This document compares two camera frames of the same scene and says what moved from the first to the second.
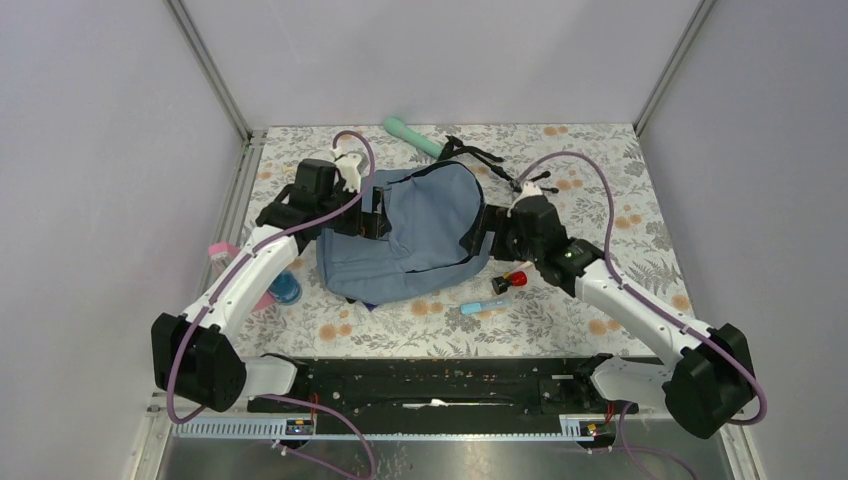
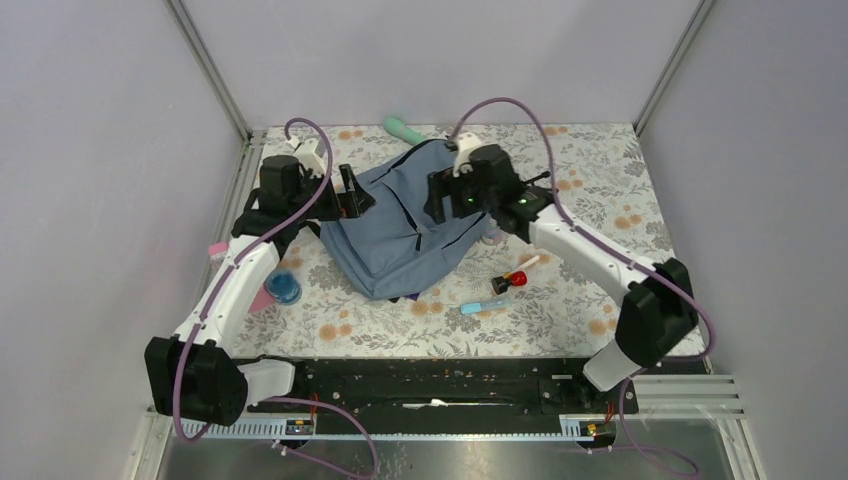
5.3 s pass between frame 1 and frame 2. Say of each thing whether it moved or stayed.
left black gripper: moved
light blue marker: stayed
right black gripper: moved
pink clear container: stayed
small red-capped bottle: stayed
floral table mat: stayed
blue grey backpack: moved
